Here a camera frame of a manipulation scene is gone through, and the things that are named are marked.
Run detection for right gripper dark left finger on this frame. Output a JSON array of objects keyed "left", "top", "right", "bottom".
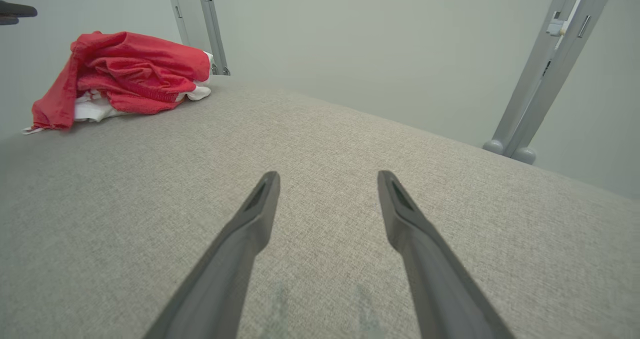
[{"left": 142, "top": 171, "right": 281, "bottom": 339}]

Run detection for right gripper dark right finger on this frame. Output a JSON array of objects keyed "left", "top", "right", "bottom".
[{"left": 377, "top": 170, "right": 516, "bottom": 339}]

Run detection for red white Bulls shirt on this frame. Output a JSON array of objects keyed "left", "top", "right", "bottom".
[{"left": 22, "top": 30, "right": 214, "bottom": 135}]

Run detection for grey metal frame legs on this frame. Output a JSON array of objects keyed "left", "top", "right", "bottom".
[{"left": 482, "top": 0, "right": 621, "bottom": 166}]

